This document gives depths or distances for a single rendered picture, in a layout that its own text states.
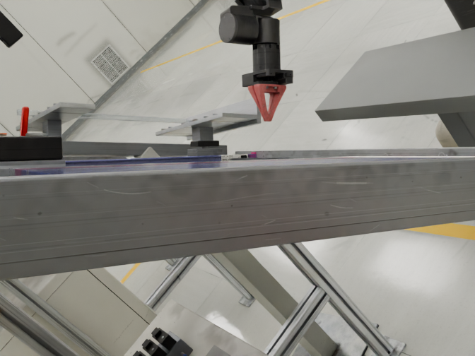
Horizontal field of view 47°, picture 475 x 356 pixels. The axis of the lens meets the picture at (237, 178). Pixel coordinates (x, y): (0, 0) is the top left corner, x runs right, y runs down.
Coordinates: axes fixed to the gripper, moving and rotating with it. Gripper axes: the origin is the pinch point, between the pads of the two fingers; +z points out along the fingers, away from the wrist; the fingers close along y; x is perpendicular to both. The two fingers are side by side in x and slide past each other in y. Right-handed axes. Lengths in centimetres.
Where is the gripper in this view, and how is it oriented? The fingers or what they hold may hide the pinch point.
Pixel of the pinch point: (267, 117)
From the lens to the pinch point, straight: 114.2
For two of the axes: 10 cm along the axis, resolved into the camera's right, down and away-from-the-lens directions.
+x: 8.7, -0.5, 4.9
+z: 0.2, 10.0, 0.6
